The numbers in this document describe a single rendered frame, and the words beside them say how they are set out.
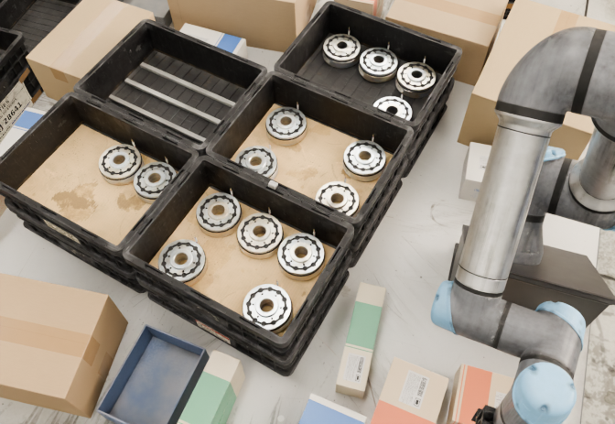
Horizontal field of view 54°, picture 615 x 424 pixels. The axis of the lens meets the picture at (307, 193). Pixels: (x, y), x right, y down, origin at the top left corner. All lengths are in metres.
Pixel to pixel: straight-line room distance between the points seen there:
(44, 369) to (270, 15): 1.11
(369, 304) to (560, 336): 0.54
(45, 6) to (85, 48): 1.01
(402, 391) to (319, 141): 0.63
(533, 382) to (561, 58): 0.43
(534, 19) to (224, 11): 0.88
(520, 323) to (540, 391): 0.12
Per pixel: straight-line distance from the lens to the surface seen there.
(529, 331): 0.97
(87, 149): 1.63
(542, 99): 0.89
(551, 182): 1.26
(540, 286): 1.25
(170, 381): 1.43
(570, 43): 0.89
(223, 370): 1.29
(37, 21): 2.77
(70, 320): 1.37
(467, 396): 1.35
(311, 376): 1.40
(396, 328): 1.45
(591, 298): 1.27
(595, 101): 0.89
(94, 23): 1.91
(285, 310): 1.28
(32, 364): 1.37
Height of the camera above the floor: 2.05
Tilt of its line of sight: 57 degrees down
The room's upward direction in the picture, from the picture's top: 2 degrees counter-clockwise
